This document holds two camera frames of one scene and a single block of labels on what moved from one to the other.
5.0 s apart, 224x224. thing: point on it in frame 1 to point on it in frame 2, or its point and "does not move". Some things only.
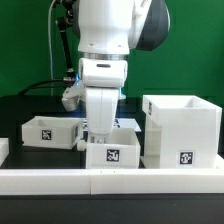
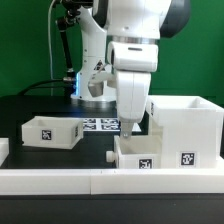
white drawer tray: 58,132 does not move
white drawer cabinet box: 181,132 does not move
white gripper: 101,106 to 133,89
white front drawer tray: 120,150 to 137,152
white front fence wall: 125,181 does not move
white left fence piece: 4,149 does not move
